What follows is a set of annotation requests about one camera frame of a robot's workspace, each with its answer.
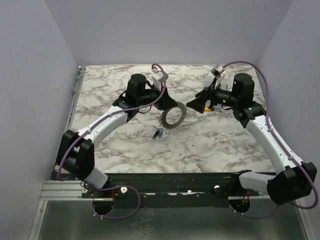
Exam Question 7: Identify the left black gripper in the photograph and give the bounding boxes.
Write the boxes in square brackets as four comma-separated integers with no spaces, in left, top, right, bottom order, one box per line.
[137,82,178,111]

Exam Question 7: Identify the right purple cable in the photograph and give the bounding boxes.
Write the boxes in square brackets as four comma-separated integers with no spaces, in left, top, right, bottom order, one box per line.
[219,60,317,220]

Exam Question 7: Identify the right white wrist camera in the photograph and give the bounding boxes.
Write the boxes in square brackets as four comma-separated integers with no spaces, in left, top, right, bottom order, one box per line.
[210,65,225,88]

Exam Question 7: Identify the aluminium rail frame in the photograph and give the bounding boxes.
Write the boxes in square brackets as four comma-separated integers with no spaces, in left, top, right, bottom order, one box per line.
[30,81,309,240]

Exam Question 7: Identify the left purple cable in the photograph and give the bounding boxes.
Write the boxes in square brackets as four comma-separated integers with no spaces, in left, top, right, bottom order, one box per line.
[56,62,168,221]

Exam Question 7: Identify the purple cable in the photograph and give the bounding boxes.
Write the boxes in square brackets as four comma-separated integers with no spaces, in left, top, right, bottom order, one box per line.
[219,60,317,220]
[56,62,168,221]

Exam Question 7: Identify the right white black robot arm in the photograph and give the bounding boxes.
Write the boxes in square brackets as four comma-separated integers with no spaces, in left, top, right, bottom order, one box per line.
[186,73,317,205]

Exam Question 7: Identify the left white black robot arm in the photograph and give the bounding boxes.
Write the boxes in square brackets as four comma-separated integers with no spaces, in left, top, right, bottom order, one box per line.
[56,71,178,198]

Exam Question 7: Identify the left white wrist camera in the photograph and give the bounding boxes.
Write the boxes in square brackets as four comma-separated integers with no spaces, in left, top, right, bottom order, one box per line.
[152,71,168,91]

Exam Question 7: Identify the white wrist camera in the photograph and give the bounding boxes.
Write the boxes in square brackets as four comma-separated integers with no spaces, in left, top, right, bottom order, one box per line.
[210,65,225,88]
[152,71,168,91]

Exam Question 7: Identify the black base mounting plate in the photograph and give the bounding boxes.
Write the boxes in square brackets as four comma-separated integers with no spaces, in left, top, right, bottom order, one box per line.
[82,172,258,208]

